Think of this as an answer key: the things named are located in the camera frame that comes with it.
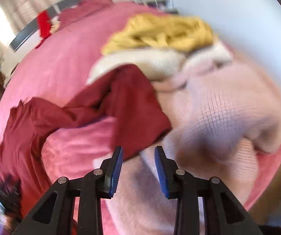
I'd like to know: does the dark red garment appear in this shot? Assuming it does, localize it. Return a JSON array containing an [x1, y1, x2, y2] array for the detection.
[[0, 64, 171, 216]]

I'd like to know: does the light pink knit sweater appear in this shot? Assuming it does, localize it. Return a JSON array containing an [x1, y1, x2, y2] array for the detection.
[[107, 58, 281, 234]]

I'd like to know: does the cream white garment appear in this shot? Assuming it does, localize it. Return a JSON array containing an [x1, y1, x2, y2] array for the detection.
[[86, 41, 232, 85]]

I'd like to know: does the pink bed blanket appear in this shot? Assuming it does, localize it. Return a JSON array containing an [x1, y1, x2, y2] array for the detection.
[[0, 0, 281, 235]]

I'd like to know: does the mustard yellow garment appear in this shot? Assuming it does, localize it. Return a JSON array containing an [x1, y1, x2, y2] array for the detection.
[[101, 14, 215, 55]]

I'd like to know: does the dark pink pillow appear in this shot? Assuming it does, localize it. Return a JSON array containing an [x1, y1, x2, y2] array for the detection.
[[58, 0, 113, 30]]

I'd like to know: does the bright red cloth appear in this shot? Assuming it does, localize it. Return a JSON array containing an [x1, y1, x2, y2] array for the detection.
[[35, 10, 52, 49]]

